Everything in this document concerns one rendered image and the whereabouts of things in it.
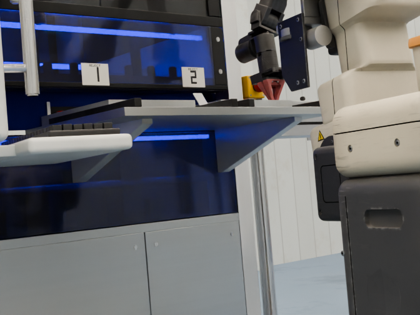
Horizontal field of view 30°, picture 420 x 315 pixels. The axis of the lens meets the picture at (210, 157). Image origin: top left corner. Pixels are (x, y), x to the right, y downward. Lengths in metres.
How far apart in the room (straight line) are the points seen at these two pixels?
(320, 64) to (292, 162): 0.97
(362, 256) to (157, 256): 1.00
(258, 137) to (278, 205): 4.25
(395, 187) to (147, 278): 1.11
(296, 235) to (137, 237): 4.49
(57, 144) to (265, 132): 0.92
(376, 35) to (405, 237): 0.56
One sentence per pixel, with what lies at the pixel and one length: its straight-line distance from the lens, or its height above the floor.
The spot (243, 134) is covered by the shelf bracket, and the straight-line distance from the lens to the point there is 2.29.
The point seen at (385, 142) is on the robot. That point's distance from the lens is 1.26.
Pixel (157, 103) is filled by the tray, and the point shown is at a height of 0.91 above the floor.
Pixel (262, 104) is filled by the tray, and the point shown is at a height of 0.90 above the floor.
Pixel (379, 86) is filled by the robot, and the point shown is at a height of 0.87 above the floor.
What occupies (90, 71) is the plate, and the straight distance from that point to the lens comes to 2.16.
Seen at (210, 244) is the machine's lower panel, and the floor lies 0.52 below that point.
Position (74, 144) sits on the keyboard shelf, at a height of 0.79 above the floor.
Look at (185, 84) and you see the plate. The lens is 2.34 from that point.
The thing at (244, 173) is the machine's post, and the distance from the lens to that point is 2.45.
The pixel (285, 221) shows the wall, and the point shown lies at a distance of 6.53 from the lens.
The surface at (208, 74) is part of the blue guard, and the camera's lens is 2.40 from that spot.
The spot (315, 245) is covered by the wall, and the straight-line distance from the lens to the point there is 6.80.
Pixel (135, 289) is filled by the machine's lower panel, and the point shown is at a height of 0.42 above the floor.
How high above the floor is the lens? 0.70
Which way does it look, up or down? 2 degrees up
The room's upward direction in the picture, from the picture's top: 5 degrees counter-clockwise
